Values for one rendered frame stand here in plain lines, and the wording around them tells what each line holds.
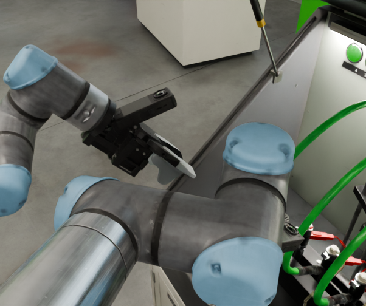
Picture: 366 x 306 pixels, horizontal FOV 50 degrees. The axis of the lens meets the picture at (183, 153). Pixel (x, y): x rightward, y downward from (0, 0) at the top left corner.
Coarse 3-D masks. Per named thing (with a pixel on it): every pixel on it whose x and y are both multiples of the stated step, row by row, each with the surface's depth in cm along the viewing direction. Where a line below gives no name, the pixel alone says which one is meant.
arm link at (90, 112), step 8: (96, 88) 65; (88, 96) 63; (96, 96) 64; (104, 96) 65; (80, 104) 69; (88, 104) 63; (96, 104) 63; (104, 104) 64; (80, 112) 63; (88, 112) 62; (96, 112) 63; (104, 112) 65; (64, 120) 65; (72, 120) 63; (80, 120) 63; (88, 120) 63; (96, 120) 64; (80, 128) 65; (88, 128) 65
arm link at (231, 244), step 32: (224, 192) 39; (256, 192) 38; (192, 224) 35; (224, 224) 35; (256, 224) 35; (160, 256) 36; (192, 256) 35; (224, 256) 33; (256, 256) 33; (224, 288) 33; (256, 288) 32
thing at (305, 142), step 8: (352, 104) 72; (360, 104) 72; (344, 112) 71; (352, 112) 72; (328, 120) 70; (336, 120) 70; (320, 128) 70; (312, 136) 70; (304, 144) 70; (296, 152) 70
